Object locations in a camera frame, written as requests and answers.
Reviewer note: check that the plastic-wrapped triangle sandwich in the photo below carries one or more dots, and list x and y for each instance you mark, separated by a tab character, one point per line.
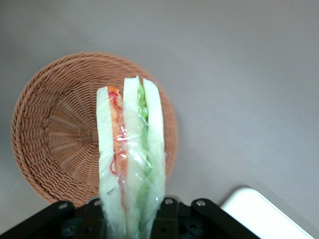
132	149

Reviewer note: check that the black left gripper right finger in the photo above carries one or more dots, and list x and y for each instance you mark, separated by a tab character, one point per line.
199	221

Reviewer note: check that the round brown wicker basket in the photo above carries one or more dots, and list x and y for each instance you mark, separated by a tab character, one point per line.
57	129

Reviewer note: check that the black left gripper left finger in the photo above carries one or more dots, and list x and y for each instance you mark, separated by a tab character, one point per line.
49	224

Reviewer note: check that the cream plastic tray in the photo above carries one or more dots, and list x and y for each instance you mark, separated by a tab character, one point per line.
261	216

